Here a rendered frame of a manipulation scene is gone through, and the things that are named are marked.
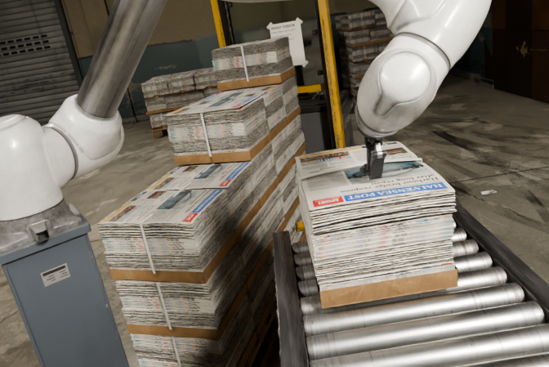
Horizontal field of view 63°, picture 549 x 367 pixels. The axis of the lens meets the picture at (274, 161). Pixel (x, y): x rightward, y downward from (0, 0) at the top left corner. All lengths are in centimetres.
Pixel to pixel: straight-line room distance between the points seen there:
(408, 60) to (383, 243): 42
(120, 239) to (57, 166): 54
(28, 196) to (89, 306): 31
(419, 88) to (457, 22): 14
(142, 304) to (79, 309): 53
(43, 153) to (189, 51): 741
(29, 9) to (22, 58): 86
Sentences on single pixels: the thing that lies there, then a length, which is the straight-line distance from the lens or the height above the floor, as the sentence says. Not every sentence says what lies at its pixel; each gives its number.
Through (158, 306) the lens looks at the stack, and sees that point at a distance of 172.
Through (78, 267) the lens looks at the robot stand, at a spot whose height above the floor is 90.
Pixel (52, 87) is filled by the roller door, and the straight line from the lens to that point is 922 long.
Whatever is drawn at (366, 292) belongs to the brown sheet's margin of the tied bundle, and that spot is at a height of 83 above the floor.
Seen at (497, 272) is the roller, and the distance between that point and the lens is 111.
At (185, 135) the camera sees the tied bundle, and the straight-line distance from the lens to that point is 203.
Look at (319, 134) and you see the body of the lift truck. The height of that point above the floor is 58.
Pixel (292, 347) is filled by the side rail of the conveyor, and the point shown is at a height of 80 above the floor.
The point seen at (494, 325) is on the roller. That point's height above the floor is 78.
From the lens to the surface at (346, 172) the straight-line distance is 106.
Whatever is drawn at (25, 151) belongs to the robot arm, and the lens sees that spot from 114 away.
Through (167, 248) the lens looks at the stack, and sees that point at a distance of 155.
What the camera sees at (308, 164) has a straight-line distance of 113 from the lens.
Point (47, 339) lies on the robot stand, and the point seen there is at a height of 76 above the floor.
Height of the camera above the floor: 139
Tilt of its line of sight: 17 degrees down
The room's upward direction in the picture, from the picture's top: 10 degrees counter-clockwise
